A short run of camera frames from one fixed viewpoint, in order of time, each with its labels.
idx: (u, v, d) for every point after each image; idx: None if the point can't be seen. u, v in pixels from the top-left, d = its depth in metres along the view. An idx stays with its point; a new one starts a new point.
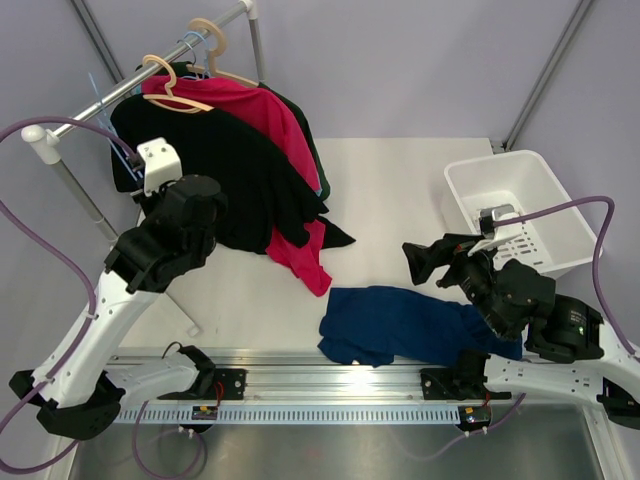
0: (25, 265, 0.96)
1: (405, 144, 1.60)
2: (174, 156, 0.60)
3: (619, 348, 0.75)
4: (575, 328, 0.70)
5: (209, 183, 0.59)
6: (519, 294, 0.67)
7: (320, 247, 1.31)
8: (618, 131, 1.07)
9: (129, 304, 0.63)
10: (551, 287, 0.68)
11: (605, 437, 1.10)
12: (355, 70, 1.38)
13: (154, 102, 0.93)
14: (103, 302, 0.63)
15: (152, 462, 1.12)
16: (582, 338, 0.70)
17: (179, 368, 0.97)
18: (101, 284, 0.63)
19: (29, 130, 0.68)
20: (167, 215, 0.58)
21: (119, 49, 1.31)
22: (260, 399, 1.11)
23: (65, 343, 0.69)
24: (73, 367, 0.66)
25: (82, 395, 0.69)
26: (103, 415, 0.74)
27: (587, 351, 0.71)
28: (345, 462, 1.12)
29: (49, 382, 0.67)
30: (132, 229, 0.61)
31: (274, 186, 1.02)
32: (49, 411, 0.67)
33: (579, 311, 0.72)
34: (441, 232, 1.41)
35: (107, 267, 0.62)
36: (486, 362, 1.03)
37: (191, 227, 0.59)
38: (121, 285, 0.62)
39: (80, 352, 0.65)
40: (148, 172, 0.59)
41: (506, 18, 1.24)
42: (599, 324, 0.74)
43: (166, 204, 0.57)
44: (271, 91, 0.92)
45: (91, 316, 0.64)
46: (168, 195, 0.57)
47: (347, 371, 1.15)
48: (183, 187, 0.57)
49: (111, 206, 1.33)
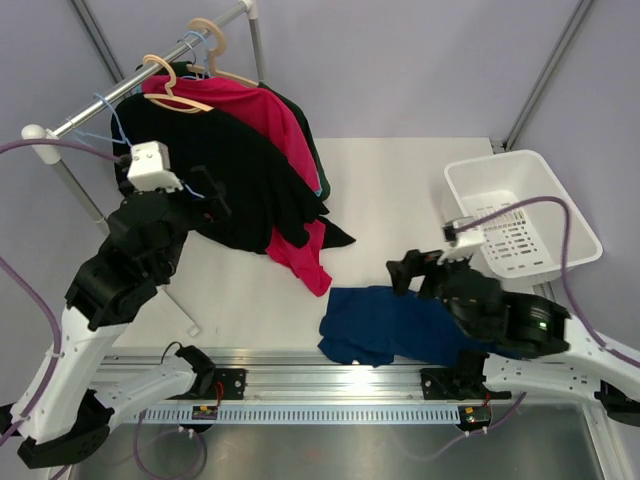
0: (25, 265, 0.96)
1: (405, 144, 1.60)
2: (157, 164, 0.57)
3: (589, 341, 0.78)
4: (537, 323, 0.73)
5: (152, 203, 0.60)
6: (482, 292, 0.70)
7: (320, 247, 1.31)
8: (619, 131, 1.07)
9: (94, 339, 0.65)
10: (495, 286, 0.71)
11: (606, 437, 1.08)
12: (356, 70, 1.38)
13: (155, 102, 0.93)
14: (69, 340, 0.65)
15: (152, 462, 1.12)
16: (543, 333, 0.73)
17: (174, 375, 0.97)
18: (65, 323, 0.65)
19: (29, 129, 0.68)
20: (116, 244, 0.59)
21: (119, 49, 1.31)
22: (260, 399, 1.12)
23: (35, 382, 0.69)
24: (47, 403, 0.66)
25: (61, 428, 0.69)
26: (84, 444, 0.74)
27: (553, 345, 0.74)
28: (345, 462, 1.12)
29: (24, 420, 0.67)
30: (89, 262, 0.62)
31: (273, 185, 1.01)
32: (28, 448, 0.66)
33: (540, 307, 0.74)
34: (441, 232, 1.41)
35: (68, 302, 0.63)
36: (485, 362, 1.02)
37: (142, 252, 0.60)
38: (83, 322, 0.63)
39: (53, 387, 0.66)
40: (130, 176, 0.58)
41: (506, 18, 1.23)
42: (565, 319, 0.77)
43: (111, 233, 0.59)
44: (271, 91, 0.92)
45: (57, 355, 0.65)
46: (111, 223, 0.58)
47: (346, 371, 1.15)
48: (125, 214, 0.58)
49: (111, 206, 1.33)
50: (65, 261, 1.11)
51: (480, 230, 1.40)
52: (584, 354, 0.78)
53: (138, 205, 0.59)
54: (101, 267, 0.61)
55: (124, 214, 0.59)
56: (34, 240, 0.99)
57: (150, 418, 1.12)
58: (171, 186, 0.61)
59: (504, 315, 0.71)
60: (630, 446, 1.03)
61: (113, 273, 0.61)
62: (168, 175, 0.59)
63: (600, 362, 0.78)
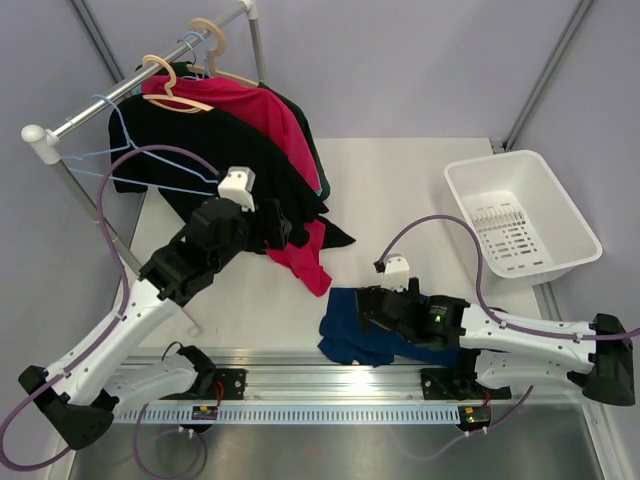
0: (25, 264, 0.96)
1: (405, 144, 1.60)
2: (243, 184, 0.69)
3: (488, 323, 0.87)
4: (434, 318, 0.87)
5: (228, 206, 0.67)
6: (393, 298, 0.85)
7: (320, 247, 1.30)
8: (619, 131, 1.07)
9: (157, 310, 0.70)
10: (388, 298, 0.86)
11: (605, 437, 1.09)
12: (355, 70, 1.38)
13: (155, 102, 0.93)
14: (134, 305, 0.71)
15: (152, 462, 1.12)
16: (444, 325, 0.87)
17: (176, 372, 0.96)
18: (133, 290, 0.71)
19: (29, 130, 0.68)
20: (189, 236, 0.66)
21: (119, 49, 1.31)
22: (261, 399, 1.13)
23: (85, 342, 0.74)
24: (92, 363, 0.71)
25: (88, 397, 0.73)
26: (95, 426, 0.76)
27: (458, 334, 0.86)
28: (345, 462, 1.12)
29: (64, 376, 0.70)
30: (164, 246, 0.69)
31: (274, 185, 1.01)
32: (60, 405, 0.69)
33: (440, 304, 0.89)
34: (441, 231, 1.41)
35: (141, 275, 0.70)
36: (476, 359, 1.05)
37: (213, 247, 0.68)
38: (152, 293, 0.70)
39: (104, 348, 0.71)
40: (219, 189, 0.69)
41: (506, 18, 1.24)
42: (465, 307, 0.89)
43: (187, 226, 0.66)
44: (271, 91, 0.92)
45: (119, 316, 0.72)
46: (192, 218, 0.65)
47: (347, 371, 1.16)
48: (206, 212, 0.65)
49: (111, 206, 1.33)
50: (65, 260, 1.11)
51: (480, 230, 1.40)
52: (508, 337, 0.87)
53: (215, 204, 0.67)
54: (173, 253, 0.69)
55: (202, 211, 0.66)
56: (34, 240, 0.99)
57: (149, 419, 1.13)
58: (246, 205, 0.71)
59: (399, 315, 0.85)
60: (630, 446, 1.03)
61: (183, 260, 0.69)
62: (247, 195, 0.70)
63: (525, 343, 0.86)
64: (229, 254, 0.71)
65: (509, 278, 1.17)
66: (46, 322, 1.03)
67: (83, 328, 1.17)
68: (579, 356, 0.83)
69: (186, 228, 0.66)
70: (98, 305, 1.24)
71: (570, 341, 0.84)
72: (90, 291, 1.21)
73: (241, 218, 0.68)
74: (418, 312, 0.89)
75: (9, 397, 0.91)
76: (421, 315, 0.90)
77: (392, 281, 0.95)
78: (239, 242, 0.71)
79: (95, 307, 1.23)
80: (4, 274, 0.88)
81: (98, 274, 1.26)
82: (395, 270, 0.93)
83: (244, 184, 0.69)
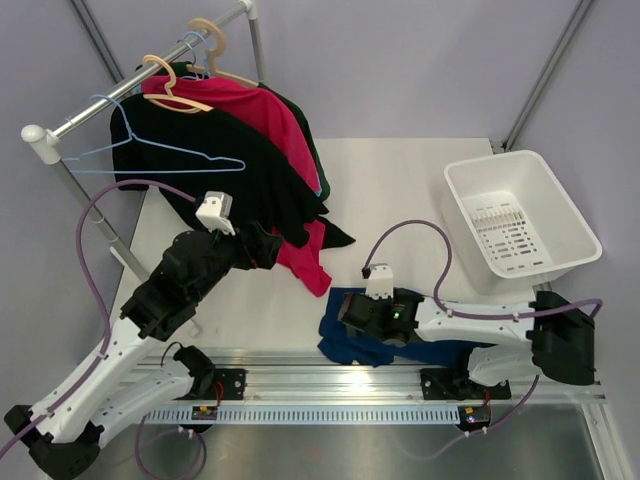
0: (26, 264, 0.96)
1: (405, 144, 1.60)
2: (217, 209, 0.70)
3: (439, 313, 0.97)
4: (395, 313, 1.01)
5: (199, 243, 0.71)
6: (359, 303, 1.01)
7: (320, 247, 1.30)
8: (619, 130, 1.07)
9: (138, 347, 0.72)
10: (355, 301, 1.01)
11: (605, 437, 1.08)
12: (355, 70, 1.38)
13: (155, 102, 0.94)
14: (114, 345, 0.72)
15: (152, 463, 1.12)
16: (405, 318, 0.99)
17: (170, 382, 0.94)
18: (115, 329, 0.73)
19: (29, 129, 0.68)
20: (166, 273, 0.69)
21: (119, 49, 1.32)
22: (261, 399, 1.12)
23: (70, 380, 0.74)
24: (74, 402, 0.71)
25: (72, 435, 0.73)
26: (79, 461, 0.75)
27: (413, 326, 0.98)
28: (345, 462, 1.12)
29: (47, 416, 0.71)
30: (142, 286, 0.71)
31: (273, 185, 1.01)
32: (43, 445, 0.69)
33: (401, 302, 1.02)
34: (441, 231, 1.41)
35: (122, 314, 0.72)
36: (473, 353, 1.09)
37: (191, 281, 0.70)
38: (134, 331, 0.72)
39: (85, 387, 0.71)
40: (198, 214, 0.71)
41: (505, 19, 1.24)
42: (420, 300, 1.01)
43: (163, 263, 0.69)
44: (270, 91, 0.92)
45: (100, 356, 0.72)
46: (165, 259, 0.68)
47: (347, 372, 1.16)
48: (178, 251, 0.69)
49: (111, 206, 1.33)
50: (65, 260, 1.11)
51: (480, 230, 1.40)
52: (455, 323, 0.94)
53: (187, 243, 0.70)
54: (153, 290, 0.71)
55: (177, 249, 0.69)
56: (34, 240, 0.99)
57: (153, 418, 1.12)
58: (227, 230, 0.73)
59: (365, 316, 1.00)
60: (630, 445, 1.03)
61: (162, 298, 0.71)
62: (225, 222, 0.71)
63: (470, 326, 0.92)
64: (208, 287, 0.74)
65: (509, 278, 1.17)
66: (46, 322, 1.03)
67: (83, 328, 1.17)
68: (518, 332, 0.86)
69: (162, 265, 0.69)
70: (98, 305, 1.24)
71: (512, 321, 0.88)
72: (90, 291, 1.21)
73: (214, 253, 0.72)
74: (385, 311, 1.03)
75: (9, 397, 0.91)
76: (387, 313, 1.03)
77: (376, 289, 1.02)
78: (219, 273, 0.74)
79: (95, 307, 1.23)
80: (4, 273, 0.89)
81: (99, 274, 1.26)
82: (380, 277, 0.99)
83: (217, 211, 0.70)
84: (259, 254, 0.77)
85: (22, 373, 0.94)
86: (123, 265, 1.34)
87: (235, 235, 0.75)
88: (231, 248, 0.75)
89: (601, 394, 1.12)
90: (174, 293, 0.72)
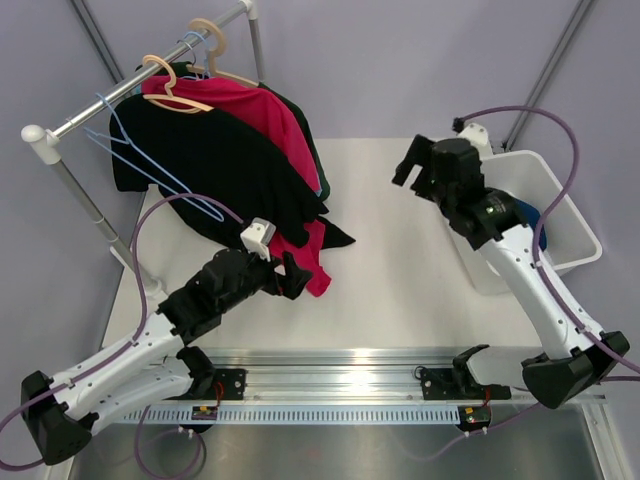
0: (26, 264, 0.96)
1: (403, 143, 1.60)
2: (257, 235, 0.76)
3: (525, 253, 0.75)
4: (485, 208, 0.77)
5: (237, 261, 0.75)
6: (471, 162, 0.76)
7: (320, 248, 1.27)
8: (618, 133, 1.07)
9: (167, 343, 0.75)
10: (472, 159, 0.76)
11: (605, 437, 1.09)
12: (355, 70, 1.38)
13: (155, 102, 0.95)
14: (146, 335, 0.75)
15: (151, 462, 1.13)
16: (485, 216, 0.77)
17: (170, 379, 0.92)
18: (149, 322, 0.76)
19: (29, 130, 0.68)
20: (203, 284, 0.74)
21: (119, 48, 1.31)
22: (260, 399, 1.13)
23: (95, 358, 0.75)
24: (96, 379, 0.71)
25: (78, 413, 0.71)
26: (72, 446, 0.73)
27: (494, 237, 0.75)
28: (345, 462, 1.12)
29: (67, 386, 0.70)
30: (180, 290, 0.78)
31: (273, 185, 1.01)
32: (56, 414, 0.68)
33: (498, 201, 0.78)
34: (441, 232, 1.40)
35: (158, 309, 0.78)
36: (470, 358, 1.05)
37: (223, 295, 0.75)
38: (166, 326, 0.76)
39: (110, 367, 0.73)
40: (242, 234, 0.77)
41: (504, 19, 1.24)
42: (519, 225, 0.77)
43: (202, 272, 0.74)
44: (271, 92, 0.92)
45: (130, 342, 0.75)
46: (205, 272, 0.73)
47: (347, 371, 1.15)
48: (218, 266, 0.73)
49: (111, 205, 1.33)
50: (65, 261, 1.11)
51: None
52: (525, 272, 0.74)
53: (225, 259, 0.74)
54: (186, 297, 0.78)
55: (216, 263, 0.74)
56: (34, 240, 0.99)
57: (151, 419, 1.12)
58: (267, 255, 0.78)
59: (460, 178, 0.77)
60: (632, 449, 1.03)
61: (193, 304, 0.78)
62: (262, 248, 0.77)
63: (536, 293, 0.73)
64: (236, 301, 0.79)
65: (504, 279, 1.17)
66: (45, 323, 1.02)
67: (83, 329, 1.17)
68: (567, 342, 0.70)
69: (200, 274, 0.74)
70: (98, 305, 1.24)
71: (573, 329, 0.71)
72: (90, 291, 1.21)
73: (247, 272, 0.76)
74: (478, 190, 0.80)
75: (9, 397, 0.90)
76: (478, 195, 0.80)
77: None
78: (247, 291, 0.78)
79: (95, 307, 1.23)
80: (4, 274, 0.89)
81: (98, 274, 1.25)
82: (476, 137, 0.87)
83: (261, 237, 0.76)
84: (287, 283, 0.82)
85: (22, 375, 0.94)
86: (123, 265, 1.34)
87: (270, 261, 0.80)
88: (264, 271, 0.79)
89: (602, 395, 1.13)
90: (205, 302, 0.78)
